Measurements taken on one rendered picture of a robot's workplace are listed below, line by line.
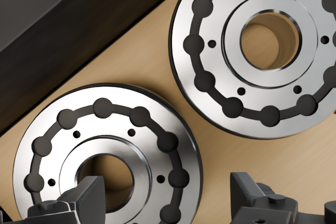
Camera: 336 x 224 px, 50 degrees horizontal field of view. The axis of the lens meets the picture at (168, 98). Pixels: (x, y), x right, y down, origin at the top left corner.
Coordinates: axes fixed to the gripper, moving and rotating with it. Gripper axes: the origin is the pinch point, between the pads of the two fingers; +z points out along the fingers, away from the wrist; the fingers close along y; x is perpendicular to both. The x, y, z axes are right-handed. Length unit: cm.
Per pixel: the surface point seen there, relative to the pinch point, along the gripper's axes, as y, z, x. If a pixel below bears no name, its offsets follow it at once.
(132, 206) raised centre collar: -1.9, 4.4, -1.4
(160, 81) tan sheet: -0.5, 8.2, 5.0
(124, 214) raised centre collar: -2.4, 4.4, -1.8
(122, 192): -2.9, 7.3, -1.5
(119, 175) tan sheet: -3.2, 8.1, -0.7
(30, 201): -7.4, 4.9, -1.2
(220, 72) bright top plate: 2.9, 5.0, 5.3
